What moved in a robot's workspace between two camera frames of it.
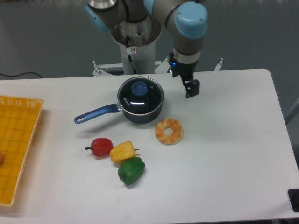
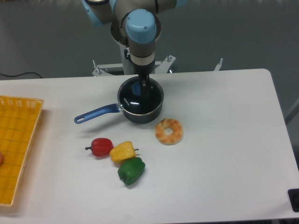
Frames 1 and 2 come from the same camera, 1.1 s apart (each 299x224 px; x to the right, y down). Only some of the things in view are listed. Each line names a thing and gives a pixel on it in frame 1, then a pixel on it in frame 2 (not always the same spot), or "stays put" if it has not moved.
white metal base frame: x=161 y=67 stays put
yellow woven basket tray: x=19 y=120 stays put
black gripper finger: x=195 y=88 → x=145 y=85
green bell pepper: x=130 y=169 stays put
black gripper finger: x=189 y=86 → x=143 y=80
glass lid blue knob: x=140 y=95 stays put
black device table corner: x=293 y=194 stays put
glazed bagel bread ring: x=175 y=136 stays put
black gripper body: x=185 y=71 → x=145 y=69
